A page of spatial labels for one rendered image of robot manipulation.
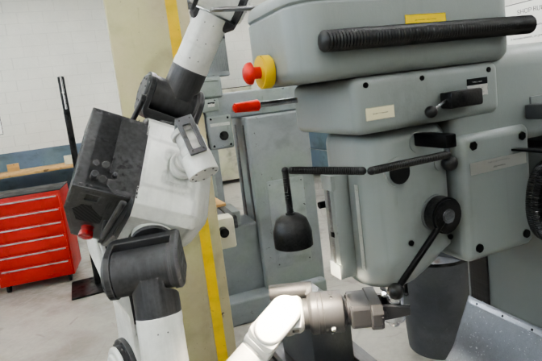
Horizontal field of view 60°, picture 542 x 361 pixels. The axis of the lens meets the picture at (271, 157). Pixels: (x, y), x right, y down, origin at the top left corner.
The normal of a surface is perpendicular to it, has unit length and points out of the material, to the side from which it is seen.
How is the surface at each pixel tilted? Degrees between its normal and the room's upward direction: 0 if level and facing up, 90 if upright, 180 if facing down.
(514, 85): 90
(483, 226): 90
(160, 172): 58
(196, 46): 99
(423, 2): 90
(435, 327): 94
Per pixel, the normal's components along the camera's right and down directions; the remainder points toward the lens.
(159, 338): 0.30, -0.16
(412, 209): 0.39, 0.08
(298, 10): -0.46, 0.18
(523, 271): -0.91, 0.16
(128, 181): 0.48, -0.49
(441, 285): -0.15, 0.22
